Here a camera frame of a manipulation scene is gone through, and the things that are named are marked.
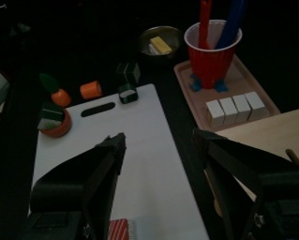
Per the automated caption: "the orange carrot toy cylinder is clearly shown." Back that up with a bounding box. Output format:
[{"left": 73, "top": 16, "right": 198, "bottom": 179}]
[{"left": 79, "top": 80, "right": 104, "bottom": 100}]

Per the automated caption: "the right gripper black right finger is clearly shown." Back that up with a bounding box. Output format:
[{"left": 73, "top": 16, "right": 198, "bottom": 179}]
[{"left": 191, "top": 127, "right": 299, "bottom": 240}]

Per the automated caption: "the blue toy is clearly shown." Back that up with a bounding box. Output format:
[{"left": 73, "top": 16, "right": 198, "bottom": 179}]
[{"left": 188, "top": 73, "right": 230, "bottom": 93}]

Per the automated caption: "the green white toy piece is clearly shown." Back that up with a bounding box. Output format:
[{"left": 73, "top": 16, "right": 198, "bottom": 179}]
[{"left": 36, "top": 101, "right": 67, "bottom": 130}]

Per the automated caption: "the metal bowl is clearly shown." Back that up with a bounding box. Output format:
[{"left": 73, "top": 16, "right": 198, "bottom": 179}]
[{"left": 138, "top": 25, "right": 183, "bottom": 60}]

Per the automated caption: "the orange carrot toy green top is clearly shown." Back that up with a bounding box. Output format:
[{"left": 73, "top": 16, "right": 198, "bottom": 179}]
[{"left": 37, "top": 72, "right": 72, "bottom": 108}]

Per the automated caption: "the pink tray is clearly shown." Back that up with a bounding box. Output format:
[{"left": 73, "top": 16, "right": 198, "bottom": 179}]
[{"left": 172, "top": 54, "right": 282, "bottom": 132}]

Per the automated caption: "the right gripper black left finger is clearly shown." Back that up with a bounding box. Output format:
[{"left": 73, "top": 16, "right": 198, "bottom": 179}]
[{"left": 24, "top": 132, "right": 128, "bottom": 240}]

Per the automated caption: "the dark green cucumber toy piece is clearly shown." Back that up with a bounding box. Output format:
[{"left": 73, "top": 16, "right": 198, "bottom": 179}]
[{"left": 114, "top": 61, "right": 142, "bottom": 84}]

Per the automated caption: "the white plastic cutting board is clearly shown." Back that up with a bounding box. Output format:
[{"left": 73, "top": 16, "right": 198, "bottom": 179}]
[{"left": 28, "top": 82, "right": 211, "bottom": 240}]

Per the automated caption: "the red striped bacon toy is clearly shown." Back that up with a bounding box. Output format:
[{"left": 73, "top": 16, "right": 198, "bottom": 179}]
[{"left": 107, "top": 218, "right": 138, "bottom": 240}]

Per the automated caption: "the dark green cucumber toy slice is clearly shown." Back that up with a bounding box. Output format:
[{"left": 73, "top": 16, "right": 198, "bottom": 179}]
[{"left": 116, "top": 82, "right": 140, "bottom": 105}]

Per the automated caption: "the red plastic utensil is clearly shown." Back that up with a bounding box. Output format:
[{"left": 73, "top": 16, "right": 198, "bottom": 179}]
[{"left": 196, "top": 0, "right": 214, "bottom": 51}]

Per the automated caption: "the red plastic cup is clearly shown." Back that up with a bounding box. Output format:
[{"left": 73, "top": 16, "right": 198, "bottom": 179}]
[{"left": 183, "top": 19, "right": 243, "bottom": 90}]

